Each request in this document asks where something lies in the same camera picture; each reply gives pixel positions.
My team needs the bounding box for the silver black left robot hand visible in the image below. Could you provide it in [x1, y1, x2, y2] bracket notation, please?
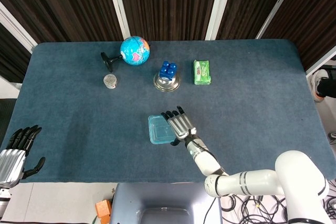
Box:
[0, 125, 46, 188]

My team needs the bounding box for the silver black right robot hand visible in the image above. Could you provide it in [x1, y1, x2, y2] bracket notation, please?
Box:
[161, 105, 197, 146]

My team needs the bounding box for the blue-rimmed clear plastic lid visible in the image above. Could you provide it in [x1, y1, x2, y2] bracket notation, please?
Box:
[148, 114, 178, 145]

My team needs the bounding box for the orange block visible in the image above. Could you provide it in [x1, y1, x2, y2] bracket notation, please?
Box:
[95, 199, 112, 224]

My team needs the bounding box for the green wet wipes pack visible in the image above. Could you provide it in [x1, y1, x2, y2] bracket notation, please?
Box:
[193, 59, 212, 86]

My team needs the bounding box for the blue toy building block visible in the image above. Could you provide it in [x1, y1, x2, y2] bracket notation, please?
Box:
[159, 60, 178, 81]

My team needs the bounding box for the grey robot torso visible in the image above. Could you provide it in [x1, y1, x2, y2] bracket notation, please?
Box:
[109, 183, 223, 224]

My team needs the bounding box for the blue table cloth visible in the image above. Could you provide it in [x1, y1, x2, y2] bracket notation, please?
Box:
[0, 39, 336, 184]

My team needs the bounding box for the small clear round jar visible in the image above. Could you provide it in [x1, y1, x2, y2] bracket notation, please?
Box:
[103, 74, 118, 89]

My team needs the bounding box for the blue globe on black stand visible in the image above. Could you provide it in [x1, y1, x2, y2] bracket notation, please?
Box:
[100, 36, 151, 72]

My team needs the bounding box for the white sneaker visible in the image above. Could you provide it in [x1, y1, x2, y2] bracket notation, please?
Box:
[310, 68, 329, 103]

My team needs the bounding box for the black trouser leg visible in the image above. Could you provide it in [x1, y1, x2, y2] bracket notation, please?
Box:
[317, 76, 336, 98]

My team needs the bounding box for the black floor cable tangle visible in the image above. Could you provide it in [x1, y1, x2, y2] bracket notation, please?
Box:
[220, 192, 292, 224]

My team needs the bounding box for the white partition post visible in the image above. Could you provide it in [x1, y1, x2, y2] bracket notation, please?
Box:
[104, 0, 131, 41]
[0, 1, 39, 53]
[306, 53, 336, 78]
[204, 0, 236, 41]
[256, 0, 301, 40]

